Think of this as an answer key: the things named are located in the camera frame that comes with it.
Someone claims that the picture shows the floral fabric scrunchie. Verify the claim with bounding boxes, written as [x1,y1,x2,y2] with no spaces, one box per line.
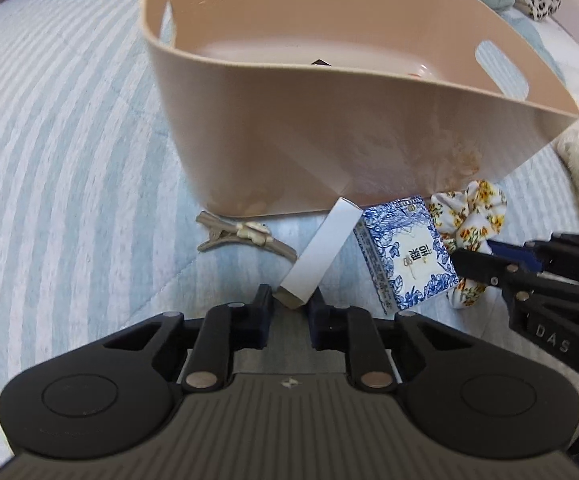
[428,179,508,309]

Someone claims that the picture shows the blue floral patterned box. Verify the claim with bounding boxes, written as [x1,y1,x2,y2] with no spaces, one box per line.
[353,195,460,317]

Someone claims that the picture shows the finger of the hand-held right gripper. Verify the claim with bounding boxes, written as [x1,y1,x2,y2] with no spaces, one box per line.
[487,232,579,286]
[450,249,579,311]

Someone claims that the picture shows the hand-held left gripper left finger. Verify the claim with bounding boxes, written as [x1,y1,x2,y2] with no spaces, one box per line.
[102,284,274,394]

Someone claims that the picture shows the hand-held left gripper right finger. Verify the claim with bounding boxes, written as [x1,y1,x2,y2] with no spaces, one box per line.
[308,290,475,393]

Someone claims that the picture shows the long white cardboard box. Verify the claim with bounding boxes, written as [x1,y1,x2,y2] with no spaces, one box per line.
[275,197,363,309]

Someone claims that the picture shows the beige bow hair clip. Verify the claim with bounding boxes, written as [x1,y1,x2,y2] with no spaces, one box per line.
[195,211,299,262]

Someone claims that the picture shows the beige plastic basket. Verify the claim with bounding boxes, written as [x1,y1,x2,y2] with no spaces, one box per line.
[140,0,579,217]

